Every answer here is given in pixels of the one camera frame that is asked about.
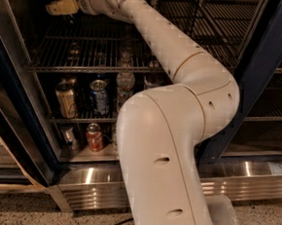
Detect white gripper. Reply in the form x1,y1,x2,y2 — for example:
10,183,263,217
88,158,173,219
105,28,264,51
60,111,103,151
46,0,111,16

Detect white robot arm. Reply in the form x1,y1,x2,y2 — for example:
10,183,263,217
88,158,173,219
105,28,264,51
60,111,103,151
46,0,240,225

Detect gold soda can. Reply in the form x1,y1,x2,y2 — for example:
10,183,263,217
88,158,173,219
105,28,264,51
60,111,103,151
55,82,78,119

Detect blue soda can middle shelf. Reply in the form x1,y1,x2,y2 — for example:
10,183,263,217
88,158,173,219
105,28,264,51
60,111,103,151
89,80,110,116

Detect silver can bottom left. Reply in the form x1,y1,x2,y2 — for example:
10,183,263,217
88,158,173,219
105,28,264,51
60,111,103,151
59,123,79,150

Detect red soda can bottom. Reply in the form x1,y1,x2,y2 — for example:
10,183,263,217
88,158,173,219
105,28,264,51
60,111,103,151
86,123,104,152

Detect open fridge glass door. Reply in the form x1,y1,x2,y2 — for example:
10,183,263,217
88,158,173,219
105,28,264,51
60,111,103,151
0,38,53,194

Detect stainless fridge base grille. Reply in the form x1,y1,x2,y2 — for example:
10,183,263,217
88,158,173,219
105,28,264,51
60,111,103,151
58,161,282,211

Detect clear water bottle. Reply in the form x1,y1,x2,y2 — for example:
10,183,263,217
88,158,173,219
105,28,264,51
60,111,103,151
116,48,136,111

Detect white plastic bin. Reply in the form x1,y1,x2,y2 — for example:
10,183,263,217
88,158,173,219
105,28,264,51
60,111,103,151
205,195,238,225

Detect top wire shelf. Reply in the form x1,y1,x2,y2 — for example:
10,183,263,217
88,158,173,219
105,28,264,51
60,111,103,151
31,0,258,73

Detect wire shelf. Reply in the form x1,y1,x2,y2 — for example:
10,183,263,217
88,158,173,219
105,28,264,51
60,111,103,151
31,0,258,73
50,74,116,124

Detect middle wire shelf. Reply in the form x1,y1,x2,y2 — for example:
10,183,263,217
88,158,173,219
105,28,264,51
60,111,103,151
50,74,116,124

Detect dark blue fridge frame post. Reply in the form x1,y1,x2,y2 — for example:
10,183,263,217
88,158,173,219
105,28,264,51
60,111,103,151
197,0,282,163

